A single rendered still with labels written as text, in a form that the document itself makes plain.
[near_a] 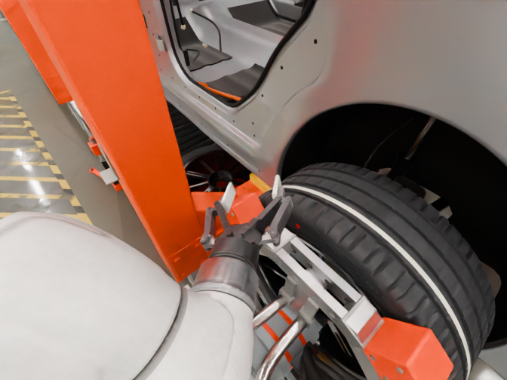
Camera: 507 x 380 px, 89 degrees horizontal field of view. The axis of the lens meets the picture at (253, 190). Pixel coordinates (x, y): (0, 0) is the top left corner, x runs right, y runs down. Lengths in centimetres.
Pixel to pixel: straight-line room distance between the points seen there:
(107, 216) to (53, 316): 204
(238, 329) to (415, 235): 40
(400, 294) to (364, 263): 7
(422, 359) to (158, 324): 38
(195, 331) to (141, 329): 5
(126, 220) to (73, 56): 171
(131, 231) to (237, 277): 179
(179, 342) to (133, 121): 48
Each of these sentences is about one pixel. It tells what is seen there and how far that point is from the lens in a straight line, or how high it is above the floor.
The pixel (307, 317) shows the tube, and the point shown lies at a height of 102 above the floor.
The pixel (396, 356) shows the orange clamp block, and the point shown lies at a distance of 50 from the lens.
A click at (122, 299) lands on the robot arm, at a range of 25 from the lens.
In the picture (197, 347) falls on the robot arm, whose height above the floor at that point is 132.
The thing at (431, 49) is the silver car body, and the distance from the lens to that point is 61.
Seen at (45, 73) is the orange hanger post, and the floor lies 76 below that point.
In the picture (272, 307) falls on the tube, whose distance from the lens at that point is 61.
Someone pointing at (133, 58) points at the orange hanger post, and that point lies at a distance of 59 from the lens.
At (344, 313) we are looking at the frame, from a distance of 52.
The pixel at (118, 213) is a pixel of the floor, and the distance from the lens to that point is 225.
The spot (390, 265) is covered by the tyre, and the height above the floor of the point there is 117.
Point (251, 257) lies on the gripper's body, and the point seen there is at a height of 125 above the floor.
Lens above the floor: 159
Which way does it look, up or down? 48 degrees down
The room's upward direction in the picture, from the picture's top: straight up
